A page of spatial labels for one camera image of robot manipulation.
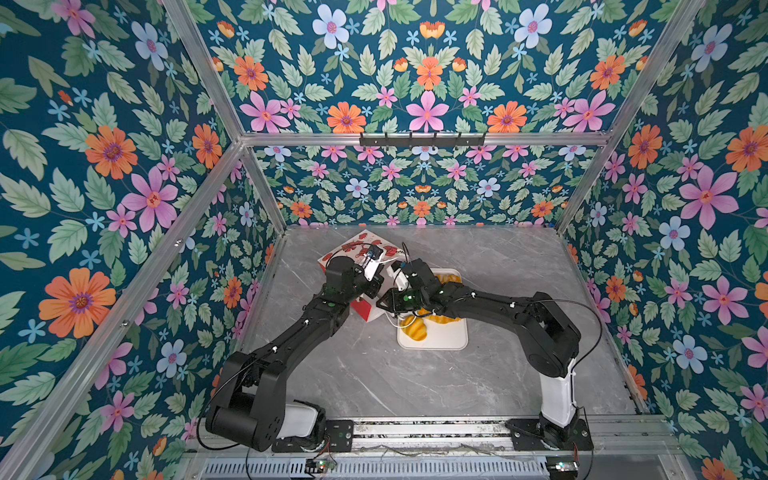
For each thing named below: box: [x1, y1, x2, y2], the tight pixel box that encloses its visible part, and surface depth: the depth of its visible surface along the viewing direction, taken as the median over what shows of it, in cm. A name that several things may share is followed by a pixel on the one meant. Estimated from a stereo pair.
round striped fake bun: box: [400, 315, 427, 341], surface depth 90 cm
